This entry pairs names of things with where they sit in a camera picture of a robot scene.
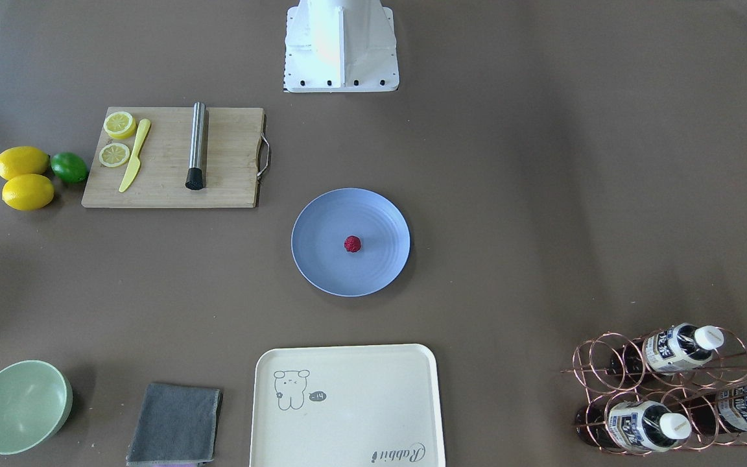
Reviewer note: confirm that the grey folded cloth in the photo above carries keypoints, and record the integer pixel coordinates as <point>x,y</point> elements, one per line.
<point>177,425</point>

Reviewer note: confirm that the steel muddler black tip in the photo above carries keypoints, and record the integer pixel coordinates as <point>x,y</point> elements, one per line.
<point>195,174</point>

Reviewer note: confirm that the wooden cutting board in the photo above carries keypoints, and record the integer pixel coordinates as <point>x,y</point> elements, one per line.
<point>232,163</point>

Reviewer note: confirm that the copper wire bottle rack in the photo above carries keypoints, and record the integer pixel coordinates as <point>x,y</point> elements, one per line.
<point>683,387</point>

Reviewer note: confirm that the blue round plate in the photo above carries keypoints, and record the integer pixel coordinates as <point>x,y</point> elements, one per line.
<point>317,242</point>

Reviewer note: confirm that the lemon half upper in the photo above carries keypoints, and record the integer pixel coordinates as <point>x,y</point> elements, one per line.
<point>119,125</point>

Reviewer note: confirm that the yellow plastic knife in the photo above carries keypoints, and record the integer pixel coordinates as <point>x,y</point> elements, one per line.
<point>134,163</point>

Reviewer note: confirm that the green bowl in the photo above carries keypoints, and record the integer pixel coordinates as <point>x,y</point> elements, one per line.
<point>35,401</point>

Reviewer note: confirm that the yellow lemon upper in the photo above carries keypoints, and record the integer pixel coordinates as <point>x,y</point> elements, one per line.
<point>20,160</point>

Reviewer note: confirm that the lemon slice lower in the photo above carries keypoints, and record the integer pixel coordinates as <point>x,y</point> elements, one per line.
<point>114,155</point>

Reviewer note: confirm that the green lime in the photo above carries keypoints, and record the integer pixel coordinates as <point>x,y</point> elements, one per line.
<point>69,167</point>

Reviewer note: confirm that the cream rabbit tray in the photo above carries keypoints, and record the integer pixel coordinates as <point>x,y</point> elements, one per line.
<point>374,405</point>

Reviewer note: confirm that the yellow lemon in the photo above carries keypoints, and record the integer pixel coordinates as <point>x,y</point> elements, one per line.
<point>20,160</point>
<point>28,192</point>

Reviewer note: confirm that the yellow lemon lower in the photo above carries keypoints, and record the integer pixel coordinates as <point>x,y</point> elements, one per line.
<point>28,192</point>

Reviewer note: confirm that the bottle top in rack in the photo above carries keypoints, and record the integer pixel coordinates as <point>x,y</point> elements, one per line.
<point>662,354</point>

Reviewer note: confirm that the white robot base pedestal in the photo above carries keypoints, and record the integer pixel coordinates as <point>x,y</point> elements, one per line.
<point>340,47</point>

